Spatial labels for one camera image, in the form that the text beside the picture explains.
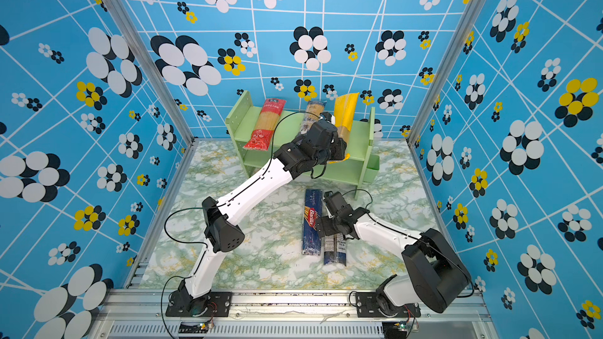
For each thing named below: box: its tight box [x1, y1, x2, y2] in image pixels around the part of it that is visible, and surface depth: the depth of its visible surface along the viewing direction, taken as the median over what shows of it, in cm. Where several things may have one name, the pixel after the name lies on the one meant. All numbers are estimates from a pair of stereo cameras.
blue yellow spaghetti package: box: [299, 100, 328, 135], surface depth 88 cm
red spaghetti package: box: [242, 98, 286, 152], surface depth 86 cm
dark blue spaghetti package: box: [301, 188, 324, 256], surface depth 90 cm
